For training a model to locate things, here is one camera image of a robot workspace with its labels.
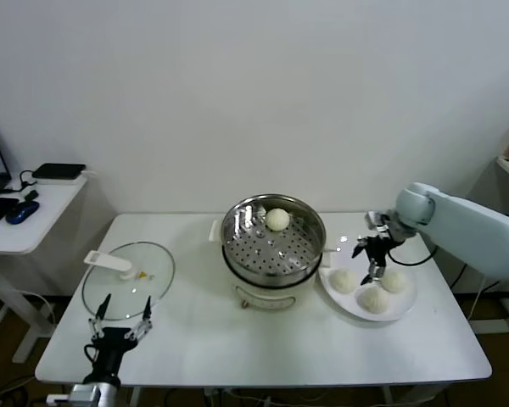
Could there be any white side table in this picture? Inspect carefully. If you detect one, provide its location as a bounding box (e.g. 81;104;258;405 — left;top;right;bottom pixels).
0;173;90;365

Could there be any white steamed baozi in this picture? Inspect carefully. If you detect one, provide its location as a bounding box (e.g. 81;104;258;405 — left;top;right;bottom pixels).
265;207;290;232
357;287;391;315
329;268;360;295
380;270;409;294

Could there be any white cable under side table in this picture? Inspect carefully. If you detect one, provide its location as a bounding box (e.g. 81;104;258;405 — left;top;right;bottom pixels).
0;287;57;326

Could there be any stainless steel steamer basket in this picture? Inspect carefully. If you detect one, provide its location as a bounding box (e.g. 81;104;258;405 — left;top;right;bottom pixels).
209;193;337;288

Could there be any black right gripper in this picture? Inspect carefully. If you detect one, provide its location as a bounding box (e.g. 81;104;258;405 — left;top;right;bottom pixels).
350;234;399;286

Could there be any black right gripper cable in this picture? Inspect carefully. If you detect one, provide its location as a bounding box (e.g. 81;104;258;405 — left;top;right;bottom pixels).
385;243;438;266

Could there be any black cable with adapter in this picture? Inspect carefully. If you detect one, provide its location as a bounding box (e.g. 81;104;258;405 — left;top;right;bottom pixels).
449;207;509;292

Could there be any black cable with dongle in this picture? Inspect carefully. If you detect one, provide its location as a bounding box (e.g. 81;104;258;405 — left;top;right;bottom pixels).
0;169;40;203

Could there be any white wall cable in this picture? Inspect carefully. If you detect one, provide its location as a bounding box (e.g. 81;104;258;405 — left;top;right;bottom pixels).
468;275;493;321

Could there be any white round plate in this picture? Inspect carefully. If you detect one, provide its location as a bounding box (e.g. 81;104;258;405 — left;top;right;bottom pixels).
317;234;419;322

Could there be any blue computer mouse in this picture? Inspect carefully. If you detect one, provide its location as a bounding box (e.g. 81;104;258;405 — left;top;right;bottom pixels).
5;201;41;226

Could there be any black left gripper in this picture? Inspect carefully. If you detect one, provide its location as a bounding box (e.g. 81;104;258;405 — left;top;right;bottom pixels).
82;293;154;386

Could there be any cream electric cooking pot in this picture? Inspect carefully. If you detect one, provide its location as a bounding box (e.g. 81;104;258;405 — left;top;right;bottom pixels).
223;249;323;311

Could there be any glass lid white handle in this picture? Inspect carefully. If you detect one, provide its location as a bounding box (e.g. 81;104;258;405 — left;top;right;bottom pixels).
81;241;176;322

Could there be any flat black box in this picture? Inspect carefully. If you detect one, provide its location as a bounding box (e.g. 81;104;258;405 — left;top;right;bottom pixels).
31;163;87;181

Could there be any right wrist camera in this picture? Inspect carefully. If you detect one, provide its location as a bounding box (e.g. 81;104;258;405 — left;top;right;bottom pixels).
366;210;390;233

